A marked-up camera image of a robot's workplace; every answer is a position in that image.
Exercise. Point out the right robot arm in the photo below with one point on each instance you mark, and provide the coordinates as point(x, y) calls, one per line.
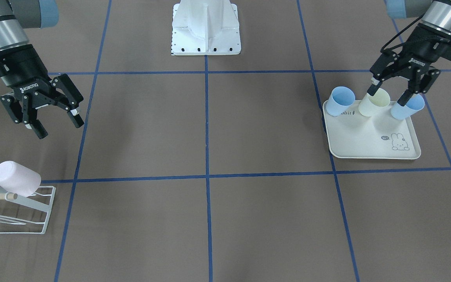
point(15, 17)

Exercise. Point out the light blue cup back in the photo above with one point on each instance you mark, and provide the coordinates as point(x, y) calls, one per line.
point(340, 100)
point(414, 105)

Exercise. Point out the cream plastic cup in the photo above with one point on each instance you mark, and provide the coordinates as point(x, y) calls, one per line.
point(372, 104)

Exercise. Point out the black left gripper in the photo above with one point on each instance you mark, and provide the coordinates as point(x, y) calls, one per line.
point(421, 51)

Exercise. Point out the pink plastic cup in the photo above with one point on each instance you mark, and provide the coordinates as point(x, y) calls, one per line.
point(18, 179)

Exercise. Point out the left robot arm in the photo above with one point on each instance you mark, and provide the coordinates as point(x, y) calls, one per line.
point(431, 13)

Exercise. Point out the white wire cup rack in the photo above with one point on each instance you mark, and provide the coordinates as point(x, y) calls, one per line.
point(26, 215)

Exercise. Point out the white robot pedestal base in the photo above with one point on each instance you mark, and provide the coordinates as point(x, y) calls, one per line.
point(205, 27)

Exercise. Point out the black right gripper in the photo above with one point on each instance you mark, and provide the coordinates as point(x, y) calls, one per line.
point(25, 70)

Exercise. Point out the cream plastic tray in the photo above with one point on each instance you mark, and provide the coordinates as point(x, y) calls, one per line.
point(354, 136)

